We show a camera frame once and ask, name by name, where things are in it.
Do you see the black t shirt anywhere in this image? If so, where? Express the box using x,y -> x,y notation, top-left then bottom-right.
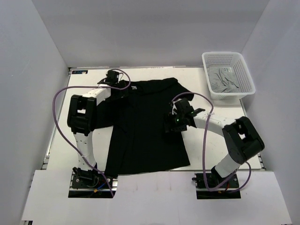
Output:
96,78 -> 190,176

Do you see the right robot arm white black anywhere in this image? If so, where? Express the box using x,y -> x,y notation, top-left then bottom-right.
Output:
164,108 -> 265,184

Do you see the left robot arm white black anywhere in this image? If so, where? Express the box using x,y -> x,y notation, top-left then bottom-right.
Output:
67,80 -> 131,172

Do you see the blue label sticker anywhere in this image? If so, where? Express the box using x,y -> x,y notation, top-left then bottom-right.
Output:
71,70 -> 88,75

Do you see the grey t shirt in basket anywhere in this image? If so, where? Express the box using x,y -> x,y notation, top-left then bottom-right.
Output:
207,67 -> 240,93

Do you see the white plastic basket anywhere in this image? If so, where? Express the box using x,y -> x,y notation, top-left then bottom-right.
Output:
202,52 -> 255,100

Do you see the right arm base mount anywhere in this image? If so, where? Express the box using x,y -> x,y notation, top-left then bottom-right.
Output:
191,172 -> 242,200

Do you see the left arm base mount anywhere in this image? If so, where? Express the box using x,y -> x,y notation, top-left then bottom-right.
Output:
68,167 -> 118,199

